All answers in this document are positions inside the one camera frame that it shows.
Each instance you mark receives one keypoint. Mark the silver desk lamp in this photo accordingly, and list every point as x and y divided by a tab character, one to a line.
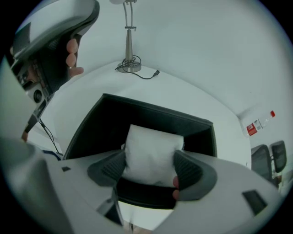
129	45

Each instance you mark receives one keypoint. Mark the person's left hand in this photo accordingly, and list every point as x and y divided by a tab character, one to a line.
72	49

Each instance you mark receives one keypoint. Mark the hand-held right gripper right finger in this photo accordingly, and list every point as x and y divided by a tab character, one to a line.
224	194

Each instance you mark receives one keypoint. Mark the black mesh office chair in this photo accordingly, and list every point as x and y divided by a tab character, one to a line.
261	160

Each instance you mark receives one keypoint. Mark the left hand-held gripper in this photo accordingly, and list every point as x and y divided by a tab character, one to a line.
34	91

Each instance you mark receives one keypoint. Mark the person's right hand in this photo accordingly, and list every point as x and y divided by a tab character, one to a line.
175	182

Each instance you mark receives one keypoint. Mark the white cloth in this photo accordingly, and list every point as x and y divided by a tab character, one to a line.
151	155

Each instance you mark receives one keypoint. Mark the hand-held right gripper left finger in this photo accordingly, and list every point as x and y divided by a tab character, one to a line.
77	180

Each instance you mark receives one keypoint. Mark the black open box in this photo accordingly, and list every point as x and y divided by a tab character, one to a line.
110	123

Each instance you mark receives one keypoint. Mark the clear red-capped water bottle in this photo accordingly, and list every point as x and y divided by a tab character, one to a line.
258	124

